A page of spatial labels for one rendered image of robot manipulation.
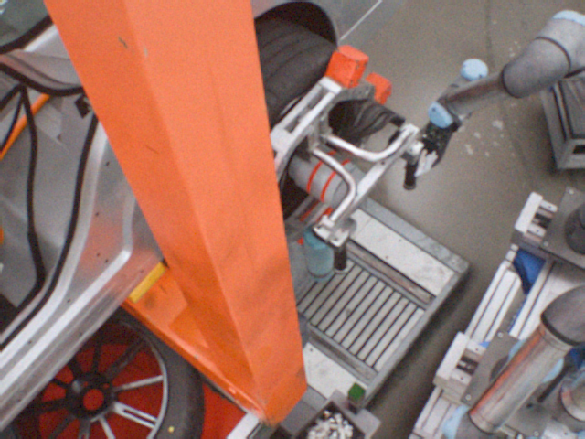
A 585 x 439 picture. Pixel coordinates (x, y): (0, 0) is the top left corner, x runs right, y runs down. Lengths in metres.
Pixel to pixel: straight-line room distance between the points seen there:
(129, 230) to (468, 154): 1.70
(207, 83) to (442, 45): 2.80
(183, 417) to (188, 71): 1.62
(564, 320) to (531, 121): 2.04
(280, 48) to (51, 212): 0.74
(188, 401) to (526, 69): 1.34
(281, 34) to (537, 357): 1.11
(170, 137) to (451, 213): 2.34
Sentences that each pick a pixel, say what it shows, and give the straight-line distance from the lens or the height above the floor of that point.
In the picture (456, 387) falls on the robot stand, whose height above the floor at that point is 0.75.
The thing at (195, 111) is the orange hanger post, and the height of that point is 2.03.
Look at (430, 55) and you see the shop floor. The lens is 3.59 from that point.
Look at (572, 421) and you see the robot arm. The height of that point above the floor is 1.02.
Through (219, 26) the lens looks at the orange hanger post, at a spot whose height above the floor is 2.12.
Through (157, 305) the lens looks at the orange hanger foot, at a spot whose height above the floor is 0.68.
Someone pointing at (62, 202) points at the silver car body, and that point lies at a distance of 2.11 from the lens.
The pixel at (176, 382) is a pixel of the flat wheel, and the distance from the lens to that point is 2.38.
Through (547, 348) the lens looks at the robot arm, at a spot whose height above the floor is 1.35.
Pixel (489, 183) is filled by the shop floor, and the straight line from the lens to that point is 3.24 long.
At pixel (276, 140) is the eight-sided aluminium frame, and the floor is 1.11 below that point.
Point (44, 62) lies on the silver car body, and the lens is 1.54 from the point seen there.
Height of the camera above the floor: 2.75
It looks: 62 degrees down
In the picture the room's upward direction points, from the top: 7 degrees counter-clockwise
